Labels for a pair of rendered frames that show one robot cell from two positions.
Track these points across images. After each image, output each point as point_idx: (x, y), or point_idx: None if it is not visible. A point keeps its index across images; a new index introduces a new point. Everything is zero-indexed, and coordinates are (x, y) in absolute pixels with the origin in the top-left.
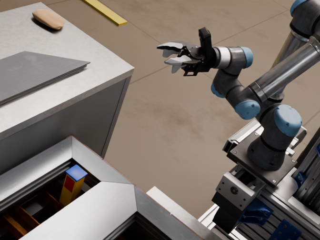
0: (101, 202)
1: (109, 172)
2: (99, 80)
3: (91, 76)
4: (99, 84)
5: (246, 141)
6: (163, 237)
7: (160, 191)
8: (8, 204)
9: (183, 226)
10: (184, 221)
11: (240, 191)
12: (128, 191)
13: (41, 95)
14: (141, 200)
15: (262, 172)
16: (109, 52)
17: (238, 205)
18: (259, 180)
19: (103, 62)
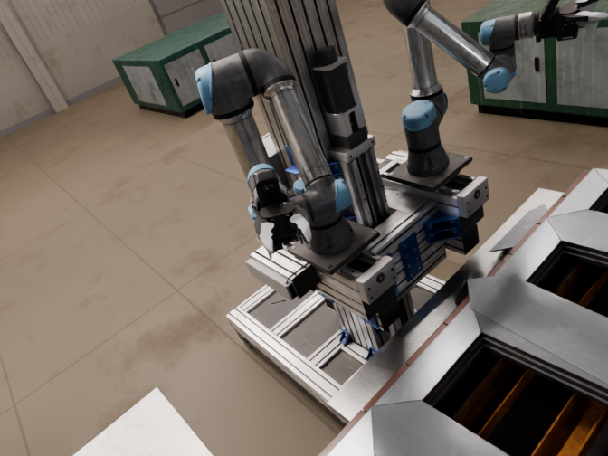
0: (419, 451)
1: (353, 442)
2: (188, 440)
3: (177, 454)
4: (199, 440)
5: (307, 256)
6: (456, 368)
7: (336, 395)
8: None
9: (434, 344)
10: (382, 366)
11: (384, 269)
12: (387, 413)
13: None
14: (401, 394)
15: (360, 242)
16: (109, 429)
17: (393, 280)
18: (364, 250)
19: (138, 438)
